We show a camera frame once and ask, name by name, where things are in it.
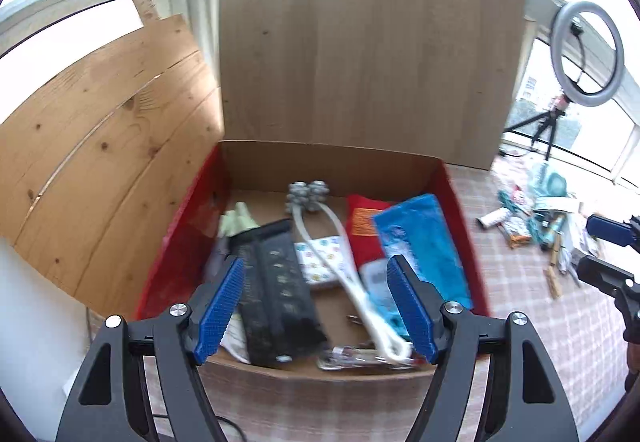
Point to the wooden clothespin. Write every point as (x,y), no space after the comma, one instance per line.
(552,282)

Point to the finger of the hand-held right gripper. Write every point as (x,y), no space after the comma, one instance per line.
(607,231)
(605,274)

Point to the light green cloth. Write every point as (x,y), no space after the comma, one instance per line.
(239,219)

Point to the pink plaid desktop cloth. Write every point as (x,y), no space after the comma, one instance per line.
(525,347)

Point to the red packet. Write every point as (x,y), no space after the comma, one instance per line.
(365,232)

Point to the orange snack packet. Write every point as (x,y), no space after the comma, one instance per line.
(517,232)

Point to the black power strip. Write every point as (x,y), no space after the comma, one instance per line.
(280,292)

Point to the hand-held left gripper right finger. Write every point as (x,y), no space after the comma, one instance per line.
(410,307)

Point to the white roller massager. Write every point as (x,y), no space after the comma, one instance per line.
(350,282)

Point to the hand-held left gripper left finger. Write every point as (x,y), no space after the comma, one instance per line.
(220,307)

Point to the red cardboard box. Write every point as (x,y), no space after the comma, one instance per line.
(165,262)

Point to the thin wooden slat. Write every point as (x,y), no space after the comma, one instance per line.
(145,6)

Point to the blue tissue pack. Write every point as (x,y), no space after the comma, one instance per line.
(425,242)

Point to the silver metal spring clip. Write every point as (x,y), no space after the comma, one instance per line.
(350,356)

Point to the black tripod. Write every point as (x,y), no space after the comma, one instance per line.
(556,110)

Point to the white dotted tissue pack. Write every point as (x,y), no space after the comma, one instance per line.
(320,262)

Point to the brown wood-grain board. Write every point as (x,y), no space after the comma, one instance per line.
(370,46)

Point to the pine plank board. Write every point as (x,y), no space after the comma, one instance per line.
(100,146)

